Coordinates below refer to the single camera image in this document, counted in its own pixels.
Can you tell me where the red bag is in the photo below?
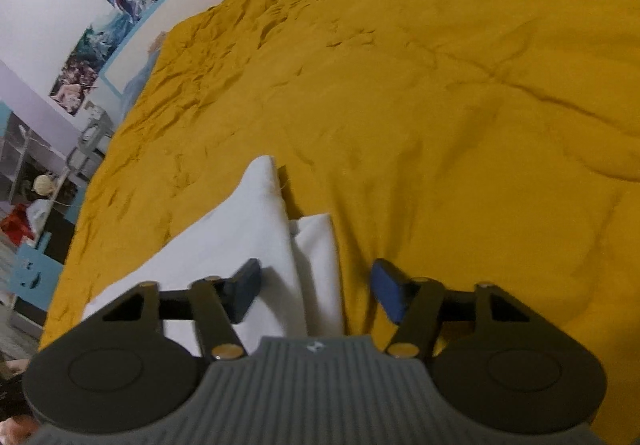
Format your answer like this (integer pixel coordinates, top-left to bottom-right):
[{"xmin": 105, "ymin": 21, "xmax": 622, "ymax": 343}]
[{"xmin": 0, "ymin": 202, "xmax": 37, "ymax": 247}]

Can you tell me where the yellow quilted blanket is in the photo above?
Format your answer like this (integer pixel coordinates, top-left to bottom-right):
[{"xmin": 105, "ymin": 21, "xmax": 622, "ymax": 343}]
[{"xmin": 37, "ymin": 0, "xmax": 640, "ymax": 376}]

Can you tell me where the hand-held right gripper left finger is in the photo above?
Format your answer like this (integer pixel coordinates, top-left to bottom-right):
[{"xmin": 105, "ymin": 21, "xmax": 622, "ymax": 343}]
[{"xmin": 95, "ymin": 259, "xmax": 262, "ymax": 359}]

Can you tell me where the blue pillow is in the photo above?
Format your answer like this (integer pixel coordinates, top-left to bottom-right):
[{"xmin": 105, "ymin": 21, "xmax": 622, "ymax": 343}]
[{"xmin": 120, "ymin": 32, "xmax": 167, "ymax": 115}]

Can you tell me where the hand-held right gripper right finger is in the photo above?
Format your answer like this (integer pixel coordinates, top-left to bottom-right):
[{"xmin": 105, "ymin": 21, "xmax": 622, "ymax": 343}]
[{"xmin": 371, "ymin": 259, "xmax": 538, "ymax": 359}]

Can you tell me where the white plastic bag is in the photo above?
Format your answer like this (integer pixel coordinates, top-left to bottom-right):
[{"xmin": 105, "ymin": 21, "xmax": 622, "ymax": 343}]
[{"xmin": 26, "ymin": 199, "xmax": 55, "ymax": 228}]

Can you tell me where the cream round ball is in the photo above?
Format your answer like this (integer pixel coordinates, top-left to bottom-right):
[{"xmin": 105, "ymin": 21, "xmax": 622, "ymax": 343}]
[{"xmin": 32, "ymin": 174, "xmax": 56, "ymax": 199}]

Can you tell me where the white printed sweatshirt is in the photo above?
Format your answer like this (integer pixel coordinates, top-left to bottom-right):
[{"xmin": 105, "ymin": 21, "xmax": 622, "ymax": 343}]
[{"xmin": 82, "ymin": 155, "xmax": 346, "ymax": 356}]

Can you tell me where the grey trolley rack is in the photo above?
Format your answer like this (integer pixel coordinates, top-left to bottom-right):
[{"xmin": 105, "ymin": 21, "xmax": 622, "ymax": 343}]
[{"xmin": 65, "ymin": 108, "xmax": 117, "ymax": 177}]

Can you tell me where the blue smiley chair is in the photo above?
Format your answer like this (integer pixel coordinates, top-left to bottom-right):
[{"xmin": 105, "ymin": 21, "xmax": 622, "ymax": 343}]
[{"xmin": 10, "ymin": 232, "xmax": 66, "ymax": 312}]

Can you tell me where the white wall shelf unit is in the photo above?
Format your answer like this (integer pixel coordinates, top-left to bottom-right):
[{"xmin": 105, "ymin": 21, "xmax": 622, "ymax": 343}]
[{"xmin": 0, "ymin": 109, "xmax": 76, "ymax": 206}]

